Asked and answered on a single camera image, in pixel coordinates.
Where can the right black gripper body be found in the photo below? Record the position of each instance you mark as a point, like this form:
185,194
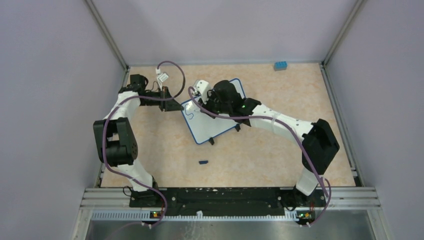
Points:
212,104

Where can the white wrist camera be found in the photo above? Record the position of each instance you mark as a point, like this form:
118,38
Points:
161,77
201,88

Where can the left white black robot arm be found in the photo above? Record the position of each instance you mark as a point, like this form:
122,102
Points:
115,140

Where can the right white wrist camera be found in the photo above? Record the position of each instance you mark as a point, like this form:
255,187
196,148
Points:
201,88

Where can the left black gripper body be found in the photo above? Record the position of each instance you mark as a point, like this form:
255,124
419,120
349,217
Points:
164,93

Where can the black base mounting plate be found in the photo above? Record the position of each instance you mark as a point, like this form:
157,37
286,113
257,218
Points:
227,201

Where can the white slotted cable duct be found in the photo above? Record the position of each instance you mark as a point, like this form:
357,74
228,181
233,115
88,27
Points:
147,216

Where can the dark blue marker cap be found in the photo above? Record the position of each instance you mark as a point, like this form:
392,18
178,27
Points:
203,162

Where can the blue toy brick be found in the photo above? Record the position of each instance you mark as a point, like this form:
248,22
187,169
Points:
280,66

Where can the blue framed whiteboard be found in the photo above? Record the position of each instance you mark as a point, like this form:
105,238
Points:
204,128

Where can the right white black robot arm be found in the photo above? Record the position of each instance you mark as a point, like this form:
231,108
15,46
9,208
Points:
316,140

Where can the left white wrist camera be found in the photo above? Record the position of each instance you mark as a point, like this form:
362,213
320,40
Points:
161,77

